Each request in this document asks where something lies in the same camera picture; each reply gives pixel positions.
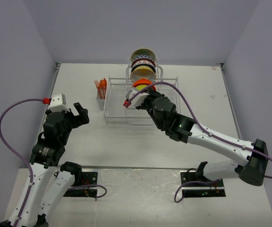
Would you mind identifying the lime green bowl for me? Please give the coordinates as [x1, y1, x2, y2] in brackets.
[135, 84, 148, 90]

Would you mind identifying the orange bowl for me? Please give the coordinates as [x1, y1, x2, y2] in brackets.
[132, 79, 153, 88]

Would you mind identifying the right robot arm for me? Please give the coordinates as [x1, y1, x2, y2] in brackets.
[134, 90, 268, 186]

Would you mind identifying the white cutlery caddy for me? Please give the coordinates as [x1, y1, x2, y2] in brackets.
[96, 88, 106, 111]

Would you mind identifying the orange plastic fork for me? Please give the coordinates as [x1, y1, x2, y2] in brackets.
[94, 80, 103, 99]

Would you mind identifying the orange plastic spoon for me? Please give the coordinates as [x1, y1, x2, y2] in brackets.
[100, 79, 104, 99]

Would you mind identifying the orange plastic knife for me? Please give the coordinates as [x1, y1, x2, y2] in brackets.
[102, 78, 107, 98]

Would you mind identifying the yellow patterned bowl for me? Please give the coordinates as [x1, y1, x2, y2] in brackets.
[130, 66, 156, 82]

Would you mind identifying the red rimmed patterned bowl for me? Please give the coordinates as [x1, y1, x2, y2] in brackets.
[132, 58, 156, 70]

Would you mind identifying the blue zigzag patterned bowl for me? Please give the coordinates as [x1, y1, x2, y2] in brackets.
[131, 48, 156, 61]

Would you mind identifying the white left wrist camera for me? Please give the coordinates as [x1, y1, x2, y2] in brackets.
[48, 93, 69, 113]

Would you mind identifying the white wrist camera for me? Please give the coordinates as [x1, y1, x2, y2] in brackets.
[48, 93, 69, 113]
[123, 87, 149, 108]

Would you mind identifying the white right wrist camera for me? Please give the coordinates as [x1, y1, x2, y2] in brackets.
[123, 87, 149, 108]

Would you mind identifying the white wire dish rack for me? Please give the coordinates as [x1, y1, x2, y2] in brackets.
[104, 57, 180, 127]

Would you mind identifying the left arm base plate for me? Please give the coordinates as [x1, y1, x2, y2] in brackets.
[64, 171, 98, 198]

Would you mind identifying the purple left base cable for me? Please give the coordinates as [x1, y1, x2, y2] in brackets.
[70, 183, 108, 198]

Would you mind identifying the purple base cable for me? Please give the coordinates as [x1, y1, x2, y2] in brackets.
[70, 183, 108, 198]
[173, 178, 221, 203]

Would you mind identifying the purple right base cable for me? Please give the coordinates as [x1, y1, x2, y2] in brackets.
[173, 178, 221, 203]

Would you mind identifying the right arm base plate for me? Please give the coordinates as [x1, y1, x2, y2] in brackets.
[180, 170, 226, 198]

